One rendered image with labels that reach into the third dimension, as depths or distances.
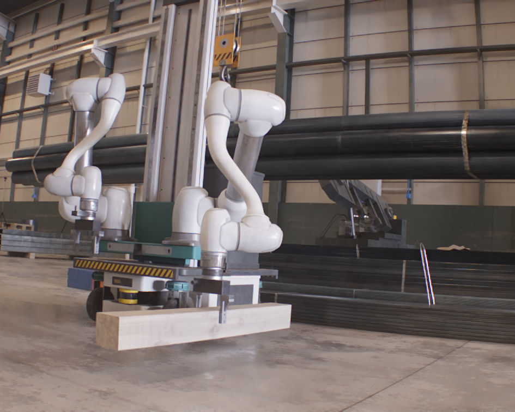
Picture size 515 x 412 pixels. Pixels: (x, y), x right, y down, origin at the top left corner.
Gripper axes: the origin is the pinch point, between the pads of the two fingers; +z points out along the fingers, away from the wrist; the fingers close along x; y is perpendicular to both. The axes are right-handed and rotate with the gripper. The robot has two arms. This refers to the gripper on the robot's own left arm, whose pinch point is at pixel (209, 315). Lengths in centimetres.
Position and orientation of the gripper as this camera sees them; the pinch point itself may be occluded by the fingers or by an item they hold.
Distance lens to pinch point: 211.3
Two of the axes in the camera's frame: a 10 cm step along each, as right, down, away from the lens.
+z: -0.6, 10.0, -0.6
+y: -5.5, -0.8, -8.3
